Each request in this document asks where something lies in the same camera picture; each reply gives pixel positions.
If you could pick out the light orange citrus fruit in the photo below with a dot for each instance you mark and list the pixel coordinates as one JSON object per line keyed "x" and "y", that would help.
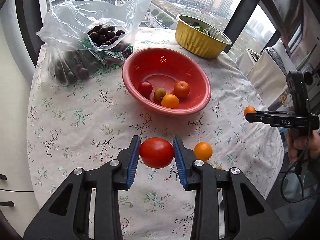
{"x": 203, "y": 151}

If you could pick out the white cabinet with black handles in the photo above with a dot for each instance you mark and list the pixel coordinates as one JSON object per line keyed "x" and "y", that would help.
{"x": 14, "y": 152}

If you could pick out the white cloth bag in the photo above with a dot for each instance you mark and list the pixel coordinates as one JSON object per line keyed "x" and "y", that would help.
{"x": 267, "y": 71}

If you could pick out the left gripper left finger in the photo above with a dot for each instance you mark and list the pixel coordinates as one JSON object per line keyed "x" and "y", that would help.
{"x": 65, "y": 215}

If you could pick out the black window frame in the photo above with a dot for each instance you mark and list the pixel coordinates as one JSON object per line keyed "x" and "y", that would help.
{"x": 30, "y": 21}

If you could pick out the yellow foil bowl of greens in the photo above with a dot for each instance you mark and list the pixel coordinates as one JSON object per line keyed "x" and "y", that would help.
{"x": 200, "y": 38}

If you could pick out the person's right hand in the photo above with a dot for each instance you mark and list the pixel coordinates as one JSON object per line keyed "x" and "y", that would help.
{"x": 299, "y": 143}

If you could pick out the small orange kumquat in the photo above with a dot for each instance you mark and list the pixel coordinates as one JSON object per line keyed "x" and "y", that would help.
{"x": 249, "y": 109}

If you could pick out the brown longan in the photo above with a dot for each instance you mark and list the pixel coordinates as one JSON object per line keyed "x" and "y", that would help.
{"x": 159, "y": 94}

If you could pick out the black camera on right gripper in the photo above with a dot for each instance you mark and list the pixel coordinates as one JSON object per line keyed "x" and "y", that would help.
{"x": 298, "y": 91}

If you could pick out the red cherry tomato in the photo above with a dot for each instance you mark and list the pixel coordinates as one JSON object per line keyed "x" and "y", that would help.
{"x": 145, "y": 88}

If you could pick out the red plastic colander bowl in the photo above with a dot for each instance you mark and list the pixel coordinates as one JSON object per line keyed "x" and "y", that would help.
{"x": 162, "y": 68}

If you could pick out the clear plastic bag of cherries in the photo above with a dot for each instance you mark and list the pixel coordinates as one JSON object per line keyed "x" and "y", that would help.
{"x": 84, "y": 37}

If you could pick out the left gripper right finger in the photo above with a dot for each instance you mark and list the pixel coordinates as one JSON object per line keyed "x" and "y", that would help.
{"x": 247, "y": 214}

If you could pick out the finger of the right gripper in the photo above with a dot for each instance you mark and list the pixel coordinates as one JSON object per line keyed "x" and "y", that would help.
{"x": 274, "y": 112}
{"x": 260, "y": 117}

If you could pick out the large orange mandarin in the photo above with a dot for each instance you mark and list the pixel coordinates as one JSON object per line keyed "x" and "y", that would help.
{"x": 219, "y": 177}

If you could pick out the floral white tablecloth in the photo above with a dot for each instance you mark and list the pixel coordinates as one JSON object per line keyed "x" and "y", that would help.
{"x": 88, "y": 123}

